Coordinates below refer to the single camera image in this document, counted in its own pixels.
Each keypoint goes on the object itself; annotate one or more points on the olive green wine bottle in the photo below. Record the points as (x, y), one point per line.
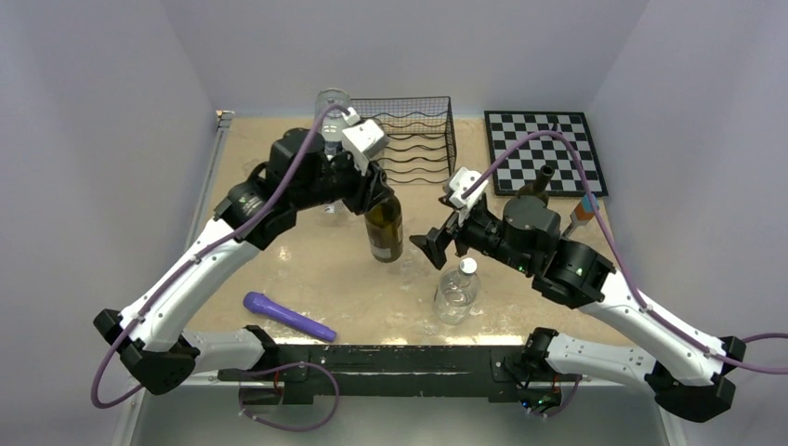
(384, 230)

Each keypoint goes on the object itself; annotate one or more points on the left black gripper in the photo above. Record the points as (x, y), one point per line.
(368, 190)

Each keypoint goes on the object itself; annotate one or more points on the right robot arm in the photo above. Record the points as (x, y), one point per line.
(685, 370)

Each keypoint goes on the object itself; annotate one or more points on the purple flashlight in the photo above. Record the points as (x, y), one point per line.
(259, 303)

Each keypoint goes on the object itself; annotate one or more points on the dark green wine bottle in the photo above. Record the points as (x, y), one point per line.
(537, 188)

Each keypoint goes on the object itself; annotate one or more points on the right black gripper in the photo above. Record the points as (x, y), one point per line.
(433, 244)

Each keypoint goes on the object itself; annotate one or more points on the black wire wine rack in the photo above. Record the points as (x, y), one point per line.
(422, 146)

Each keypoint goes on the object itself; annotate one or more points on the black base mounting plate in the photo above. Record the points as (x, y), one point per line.
(303, 373)

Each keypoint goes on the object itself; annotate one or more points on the black white chessboard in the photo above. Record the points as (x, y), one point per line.
(503, 128)

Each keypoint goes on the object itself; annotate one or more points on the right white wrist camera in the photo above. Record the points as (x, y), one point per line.
(466, 192)

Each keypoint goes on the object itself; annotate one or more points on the clear bottle white cap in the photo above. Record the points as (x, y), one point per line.
(457, 291)
(333, 123)

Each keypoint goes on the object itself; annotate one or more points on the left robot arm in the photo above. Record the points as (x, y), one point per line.
(151, 336)

